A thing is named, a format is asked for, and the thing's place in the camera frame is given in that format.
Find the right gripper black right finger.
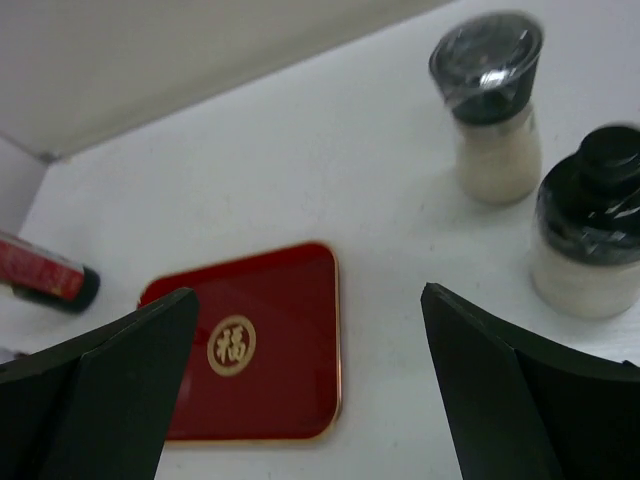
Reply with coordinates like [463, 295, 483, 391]
[421, 283, 639, 479]

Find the salt grinder black clear top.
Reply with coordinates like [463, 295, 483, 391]
[429, 10, 544, 205]

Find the red lacquer tray gold emblem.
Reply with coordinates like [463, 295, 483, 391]
[138, 241, 342, 446]

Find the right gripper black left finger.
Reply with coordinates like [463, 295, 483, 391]
[1, 288, 199, 479]

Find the soy sauce bottle red label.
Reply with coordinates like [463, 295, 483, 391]
[1, 232, 101, 314]

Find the white shaker black knob lid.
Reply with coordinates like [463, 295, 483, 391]
[530, 124, 639, 319]

